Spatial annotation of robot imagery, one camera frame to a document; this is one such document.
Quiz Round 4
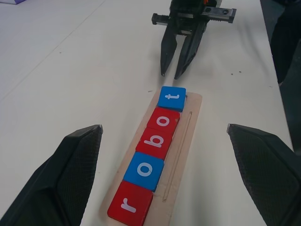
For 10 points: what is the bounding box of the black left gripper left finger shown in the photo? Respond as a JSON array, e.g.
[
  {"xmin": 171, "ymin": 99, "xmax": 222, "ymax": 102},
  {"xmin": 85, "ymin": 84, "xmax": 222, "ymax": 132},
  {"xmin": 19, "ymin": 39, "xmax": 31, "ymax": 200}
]
[{"xmin": 0, "ymin": 124, "xmax": 104, "ymax": 226}]

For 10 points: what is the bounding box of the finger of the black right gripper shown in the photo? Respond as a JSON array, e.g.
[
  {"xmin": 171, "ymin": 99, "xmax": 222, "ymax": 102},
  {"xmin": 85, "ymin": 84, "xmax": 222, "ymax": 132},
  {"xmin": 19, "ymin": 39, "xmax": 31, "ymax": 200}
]
[
  {"xmin": 174, "ymin": 20, "xmax": 209, "ymax": 80},
  {"xmin": 160, "ymin": 22, "xmax": 179, "ymax": 77}
]

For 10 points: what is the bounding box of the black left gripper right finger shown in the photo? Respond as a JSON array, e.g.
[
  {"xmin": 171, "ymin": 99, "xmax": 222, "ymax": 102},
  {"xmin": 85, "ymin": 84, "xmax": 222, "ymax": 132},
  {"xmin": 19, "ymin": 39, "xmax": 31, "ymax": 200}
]
[{"xmin": 226, "ymin": 123, "xmax": 301, "ymax": 226}]

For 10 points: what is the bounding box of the red letter b block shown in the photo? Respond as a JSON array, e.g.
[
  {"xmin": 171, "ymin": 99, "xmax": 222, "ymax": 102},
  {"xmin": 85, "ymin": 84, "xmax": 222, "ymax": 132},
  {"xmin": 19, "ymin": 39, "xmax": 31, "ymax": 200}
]
[{"xmin": 135, "ymin": 127, "xmax": 175, "ymax": 163}]

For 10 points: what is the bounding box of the blue letter t block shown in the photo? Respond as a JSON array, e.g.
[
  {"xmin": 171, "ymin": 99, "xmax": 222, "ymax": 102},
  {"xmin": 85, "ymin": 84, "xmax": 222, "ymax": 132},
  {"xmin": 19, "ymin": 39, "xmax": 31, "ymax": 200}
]
[{"xmin": 157, "ymin": 86, "xmax": 187, "ymax": 113}]

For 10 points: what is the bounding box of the wooden letter tray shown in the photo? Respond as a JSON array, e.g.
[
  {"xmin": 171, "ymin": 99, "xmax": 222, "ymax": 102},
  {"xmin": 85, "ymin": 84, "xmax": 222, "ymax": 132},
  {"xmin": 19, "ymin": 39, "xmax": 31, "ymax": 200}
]
[{"xmin": 100, "ymin": 90, "xmax": 203, "ymax": 226}]

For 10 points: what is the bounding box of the red letter o block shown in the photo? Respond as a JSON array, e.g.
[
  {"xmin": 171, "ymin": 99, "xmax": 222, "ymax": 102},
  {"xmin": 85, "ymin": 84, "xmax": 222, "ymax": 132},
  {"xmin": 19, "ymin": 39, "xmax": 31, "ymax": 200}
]
[{"xmin": 146, "ymin": 107, "xmax": 181, "ymax": 137}]

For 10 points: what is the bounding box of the red letter r block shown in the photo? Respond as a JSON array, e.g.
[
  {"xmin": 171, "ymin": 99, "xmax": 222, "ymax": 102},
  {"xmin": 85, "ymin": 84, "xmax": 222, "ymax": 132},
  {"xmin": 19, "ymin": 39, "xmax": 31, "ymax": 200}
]
[{"xmin": 107, "ymin": 180, "xmax": 154, "ymax": 226}]

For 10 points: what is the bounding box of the blue letter o block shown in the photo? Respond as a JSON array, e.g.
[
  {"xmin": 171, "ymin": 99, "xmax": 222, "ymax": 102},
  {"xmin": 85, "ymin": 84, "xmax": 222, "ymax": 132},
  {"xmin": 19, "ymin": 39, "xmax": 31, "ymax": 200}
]
[{"xmin": 123, "ymin": 152, "xmax": 165, "ymax": 192}]

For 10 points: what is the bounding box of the black rounded object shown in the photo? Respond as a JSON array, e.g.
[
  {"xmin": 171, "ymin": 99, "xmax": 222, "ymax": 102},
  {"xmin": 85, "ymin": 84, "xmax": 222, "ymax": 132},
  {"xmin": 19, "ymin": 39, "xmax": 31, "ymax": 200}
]
[{"xmin": 270, "ymin": 0, "xmax": 301, "ymax": 85}]

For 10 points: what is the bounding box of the purple flat object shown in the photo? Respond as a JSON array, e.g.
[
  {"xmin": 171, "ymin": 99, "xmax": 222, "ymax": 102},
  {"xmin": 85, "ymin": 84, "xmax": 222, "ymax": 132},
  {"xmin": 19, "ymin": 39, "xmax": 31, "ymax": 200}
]
[{"xmin": 0, "ymin": 0, "xmax": 31, "ymax": 6}]

